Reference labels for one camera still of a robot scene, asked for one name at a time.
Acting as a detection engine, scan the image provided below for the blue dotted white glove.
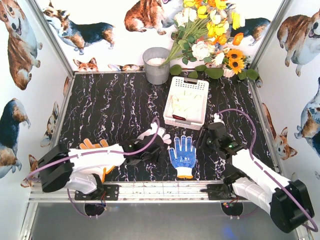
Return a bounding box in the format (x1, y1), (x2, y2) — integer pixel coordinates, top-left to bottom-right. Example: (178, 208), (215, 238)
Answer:
(168, 135), (197, 179)

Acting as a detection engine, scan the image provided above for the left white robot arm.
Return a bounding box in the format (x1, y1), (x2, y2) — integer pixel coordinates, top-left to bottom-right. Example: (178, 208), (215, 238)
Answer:
(38, 133), (172, 200)

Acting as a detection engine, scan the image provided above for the orange palm white glove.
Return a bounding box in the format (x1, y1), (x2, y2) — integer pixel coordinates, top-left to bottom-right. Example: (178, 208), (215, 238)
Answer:
(79, 138), (115, 183)

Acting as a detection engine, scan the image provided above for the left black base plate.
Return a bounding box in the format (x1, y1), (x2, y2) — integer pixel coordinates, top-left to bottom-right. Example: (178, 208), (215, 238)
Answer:
(74, 184), (120, 201)

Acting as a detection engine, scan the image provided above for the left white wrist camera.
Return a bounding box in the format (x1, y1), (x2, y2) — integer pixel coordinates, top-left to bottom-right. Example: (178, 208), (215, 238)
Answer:
(150, 122), (166, 137)

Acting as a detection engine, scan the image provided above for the small sunflower pot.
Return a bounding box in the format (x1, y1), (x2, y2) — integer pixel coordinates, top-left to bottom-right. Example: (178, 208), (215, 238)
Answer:
(222, 48), (251, 78)

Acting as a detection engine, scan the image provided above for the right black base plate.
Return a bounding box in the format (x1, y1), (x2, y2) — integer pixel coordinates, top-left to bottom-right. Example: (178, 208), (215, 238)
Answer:
(200, 173), (242, 201)

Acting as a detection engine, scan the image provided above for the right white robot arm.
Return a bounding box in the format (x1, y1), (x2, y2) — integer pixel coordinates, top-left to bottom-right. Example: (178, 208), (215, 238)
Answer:
(194, 122), (315, 233)

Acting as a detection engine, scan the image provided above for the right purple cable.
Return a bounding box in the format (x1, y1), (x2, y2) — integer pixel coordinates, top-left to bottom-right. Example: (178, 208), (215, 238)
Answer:
(214, 108), (320, 232)

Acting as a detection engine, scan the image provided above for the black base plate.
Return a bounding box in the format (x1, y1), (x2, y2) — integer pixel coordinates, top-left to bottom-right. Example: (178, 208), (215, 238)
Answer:
(74, 184), (120, 201)
(200, 173), (242, 201)

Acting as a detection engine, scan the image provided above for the artificial flower bouquet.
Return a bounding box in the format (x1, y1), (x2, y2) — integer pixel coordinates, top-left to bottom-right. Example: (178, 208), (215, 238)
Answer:
(162, 0), (246, 66)

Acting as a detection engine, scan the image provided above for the white perforated storage basket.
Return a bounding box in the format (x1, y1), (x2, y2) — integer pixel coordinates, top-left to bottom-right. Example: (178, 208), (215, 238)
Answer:
(163, 76), (209, 131)

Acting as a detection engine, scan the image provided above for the cream glove red cuff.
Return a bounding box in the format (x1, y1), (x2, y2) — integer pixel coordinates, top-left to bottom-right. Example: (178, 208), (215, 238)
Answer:
(170, 90), (202, 121)

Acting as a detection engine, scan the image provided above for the grey metal bucket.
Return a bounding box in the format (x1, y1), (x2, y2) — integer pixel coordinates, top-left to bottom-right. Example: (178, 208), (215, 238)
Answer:
(142, 47), (170, 85)

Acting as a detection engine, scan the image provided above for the plain white knit glove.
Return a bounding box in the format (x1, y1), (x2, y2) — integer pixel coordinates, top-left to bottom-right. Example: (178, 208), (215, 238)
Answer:
(137, 128), (172, 145)

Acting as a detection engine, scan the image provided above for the front aluminium rail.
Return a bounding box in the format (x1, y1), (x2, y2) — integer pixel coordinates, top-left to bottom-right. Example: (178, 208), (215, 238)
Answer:
(28, 180), (265, 205)

